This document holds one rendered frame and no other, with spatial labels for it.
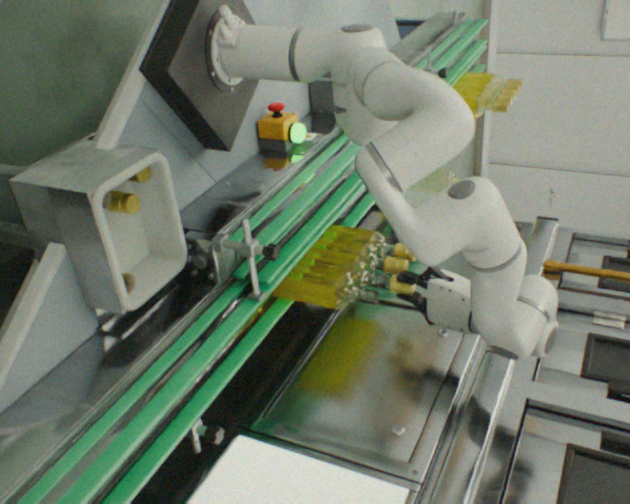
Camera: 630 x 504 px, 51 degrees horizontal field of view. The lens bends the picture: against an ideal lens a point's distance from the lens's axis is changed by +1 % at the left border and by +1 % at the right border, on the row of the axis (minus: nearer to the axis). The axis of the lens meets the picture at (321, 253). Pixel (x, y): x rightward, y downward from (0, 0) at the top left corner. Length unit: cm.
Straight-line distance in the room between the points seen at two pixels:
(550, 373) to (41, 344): 92
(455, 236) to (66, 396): 62
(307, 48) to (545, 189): 653
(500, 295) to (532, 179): 658
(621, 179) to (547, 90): 119
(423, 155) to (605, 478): 62
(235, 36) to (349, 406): 70
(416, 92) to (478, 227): 20
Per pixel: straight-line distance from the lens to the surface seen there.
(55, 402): 109
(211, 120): 128
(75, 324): 117
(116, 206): 112
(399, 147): 91
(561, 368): 140
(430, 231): 90
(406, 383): 126
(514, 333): 104
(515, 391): 130
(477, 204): 90
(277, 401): 125
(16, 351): 110
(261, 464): 115
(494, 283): 100
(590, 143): 734
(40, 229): 114
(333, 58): 116
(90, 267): 111
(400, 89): 94
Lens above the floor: 153
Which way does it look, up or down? 23 degrees down
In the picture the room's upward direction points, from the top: 100 degrees clockwise
